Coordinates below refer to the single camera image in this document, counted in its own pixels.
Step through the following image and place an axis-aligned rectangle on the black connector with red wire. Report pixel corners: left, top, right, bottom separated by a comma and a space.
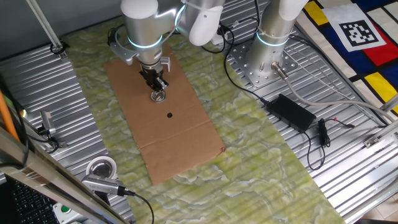
317, 117, 357, 147

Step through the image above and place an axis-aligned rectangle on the white plastic wrist bracket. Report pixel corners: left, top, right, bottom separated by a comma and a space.
160, 56, 171, 73

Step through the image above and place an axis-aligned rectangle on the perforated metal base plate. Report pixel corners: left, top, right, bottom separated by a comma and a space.
228, 40, 299, 88

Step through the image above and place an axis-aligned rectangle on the orange cable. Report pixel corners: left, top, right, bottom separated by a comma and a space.
0, 90, 20, 142

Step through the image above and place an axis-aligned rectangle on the large round steel bowl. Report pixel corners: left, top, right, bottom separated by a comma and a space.
86, 155, 118, 180

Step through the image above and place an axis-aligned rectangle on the grey box green button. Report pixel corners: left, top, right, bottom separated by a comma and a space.
52, 202, 91, 224

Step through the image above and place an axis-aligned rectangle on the silver metal frame bar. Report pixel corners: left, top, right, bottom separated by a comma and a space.
0, 124, 131, 224

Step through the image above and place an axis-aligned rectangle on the black cable with round plug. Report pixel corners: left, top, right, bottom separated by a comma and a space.
106, 24, 125, 47

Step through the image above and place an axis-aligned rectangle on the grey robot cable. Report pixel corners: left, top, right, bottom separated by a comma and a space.
271, 61, 398, 123

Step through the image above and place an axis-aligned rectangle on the white fiducial tag sheet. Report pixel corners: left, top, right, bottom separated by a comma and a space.
322, 2, 386, 52

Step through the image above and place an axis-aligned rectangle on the black adapter mains cable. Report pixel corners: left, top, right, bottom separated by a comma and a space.
198, 21, 272, 106

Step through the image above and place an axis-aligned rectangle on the black camera cable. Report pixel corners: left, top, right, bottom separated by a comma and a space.
123, 189, 155, 224

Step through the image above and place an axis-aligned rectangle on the silver depth camera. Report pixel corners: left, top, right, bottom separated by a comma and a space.
81, 173, 127, 206

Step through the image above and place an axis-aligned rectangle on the black keyboard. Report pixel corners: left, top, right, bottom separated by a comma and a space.
0, 177, 60, 224

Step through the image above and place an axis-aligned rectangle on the thin black adapter cable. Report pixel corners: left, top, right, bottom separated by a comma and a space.
303, 119, 330, 171

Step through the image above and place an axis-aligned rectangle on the grey metal clamp tool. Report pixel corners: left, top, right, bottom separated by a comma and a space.
36, 110, 68, 149

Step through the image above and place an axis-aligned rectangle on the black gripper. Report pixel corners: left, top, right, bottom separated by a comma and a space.
139, 68, 170, 93

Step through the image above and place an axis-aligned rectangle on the green marble pattern mat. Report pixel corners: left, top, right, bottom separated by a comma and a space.
62, 15, 348, 224

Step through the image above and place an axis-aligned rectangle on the aluminium frame profile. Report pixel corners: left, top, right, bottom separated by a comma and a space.
362, 93, 398, 149

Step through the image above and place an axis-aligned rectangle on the silver slanted support pole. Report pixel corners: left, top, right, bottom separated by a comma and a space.
26, 0, 68, 60

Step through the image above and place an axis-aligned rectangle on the brown cardboard sheet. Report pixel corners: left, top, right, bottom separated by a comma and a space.
103, 43, 226, 187

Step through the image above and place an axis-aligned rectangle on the black power adapter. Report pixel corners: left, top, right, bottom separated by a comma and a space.
266, 93, 317, 134

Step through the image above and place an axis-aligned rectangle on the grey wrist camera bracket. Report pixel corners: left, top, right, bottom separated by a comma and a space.
108, 26, 138, 65

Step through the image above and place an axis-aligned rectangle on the colourful block pattern cloth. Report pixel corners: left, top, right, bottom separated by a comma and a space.
295, 0, 398, 114

